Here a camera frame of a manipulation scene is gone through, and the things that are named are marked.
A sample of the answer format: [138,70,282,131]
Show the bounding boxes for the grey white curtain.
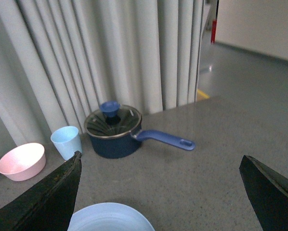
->
[0,0,205,156]

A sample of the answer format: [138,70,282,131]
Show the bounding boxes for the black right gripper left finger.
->
[0,151,82,231]

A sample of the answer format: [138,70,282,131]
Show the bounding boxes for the dark blue saucepan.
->
[83,104,196,159]

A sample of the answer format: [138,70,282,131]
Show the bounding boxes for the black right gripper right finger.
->
[239,155,288,231]

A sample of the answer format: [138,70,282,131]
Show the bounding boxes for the red post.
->
[210,19,217,44]

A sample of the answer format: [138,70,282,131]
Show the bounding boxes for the light blue cup right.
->
[51,126,83,161]

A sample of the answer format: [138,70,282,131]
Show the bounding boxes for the glass lid blue knob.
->
[84,101,142,139]

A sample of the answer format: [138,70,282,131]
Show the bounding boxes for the pink bowl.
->
[0,143,46,181]

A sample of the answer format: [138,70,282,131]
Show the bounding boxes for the light blue plate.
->
[68,202,154,231]

